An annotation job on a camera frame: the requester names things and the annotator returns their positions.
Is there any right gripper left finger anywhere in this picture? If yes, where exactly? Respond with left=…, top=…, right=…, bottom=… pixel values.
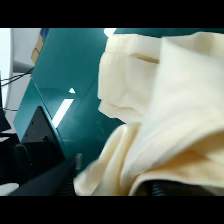
left=9, top=152, right=83, bottom=197

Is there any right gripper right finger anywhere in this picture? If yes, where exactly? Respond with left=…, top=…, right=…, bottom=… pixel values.
left=137, top=180, right=216, bottom=197

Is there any cream garment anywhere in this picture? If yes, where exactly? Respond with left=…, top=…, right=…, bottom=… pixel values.
left=73, top=31, right=224, bottom=197

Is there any black cable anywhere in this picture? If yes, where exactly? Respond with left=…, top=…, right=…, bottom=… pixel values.
left=0, top=67, right=35, bottom=88

